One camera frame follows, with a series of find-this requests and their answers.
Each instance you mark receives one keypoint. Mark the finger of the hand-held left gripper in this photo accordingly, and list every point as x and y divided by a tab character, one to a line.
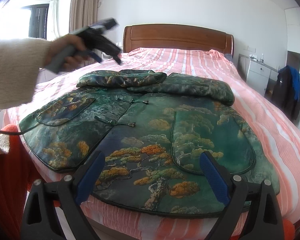
102	25
112	53

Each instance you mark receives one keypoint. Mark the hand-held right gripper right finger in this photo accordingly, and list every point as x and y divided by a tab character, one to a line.
215	177

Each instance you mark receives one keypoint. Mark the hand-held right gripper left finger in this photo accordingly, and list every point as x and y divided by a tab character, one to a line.
88	177

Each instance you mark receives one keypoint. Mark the green printed padded jacket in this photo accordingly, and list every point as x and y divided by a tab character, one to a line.
145	120

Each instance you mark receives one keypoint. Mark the person's left forearm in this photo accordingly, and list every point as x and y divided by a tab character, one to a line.
12	70

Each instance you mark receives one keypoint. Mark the person's left hand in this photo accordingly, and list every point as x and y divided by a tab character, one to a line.
65	42

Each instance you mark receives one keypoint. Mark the beige curtain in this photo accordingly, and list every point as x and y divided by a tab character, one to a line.
85	7

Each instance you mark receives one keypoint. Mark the white sheer curtain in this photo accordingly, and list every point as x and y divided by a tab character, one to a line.
54	20

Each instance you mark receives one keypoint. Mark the dark framed window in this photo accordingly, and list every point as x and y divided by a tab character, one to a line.
37	20

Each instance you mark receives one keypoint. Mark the wooden bed headboard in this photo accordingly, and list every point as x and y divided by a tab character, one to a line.
177	37

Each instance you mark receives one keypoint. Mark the bed with pink striped cover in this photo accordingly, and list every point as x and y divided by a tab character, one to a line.
265	120

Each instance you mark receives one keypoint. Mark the orange fleece garment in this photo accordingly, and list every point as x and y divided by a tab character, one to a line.
10	180

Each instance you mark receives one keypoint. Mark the white desk with drawers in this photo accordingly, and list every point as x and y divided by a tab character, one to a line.
257	77

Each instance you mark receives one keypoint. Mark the black jacket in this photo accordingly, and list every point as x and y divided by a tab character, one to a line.
283	92

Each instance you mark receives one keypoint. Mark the blue cloth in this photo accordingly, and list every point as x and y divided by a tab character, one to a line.
296	80

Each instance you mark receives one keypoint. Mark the clear bottle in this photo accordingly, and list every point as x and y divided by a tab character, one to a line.
262	58

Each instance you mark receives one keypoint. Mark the white wardrobe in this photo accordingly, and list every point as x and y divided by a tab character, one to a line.
297	35

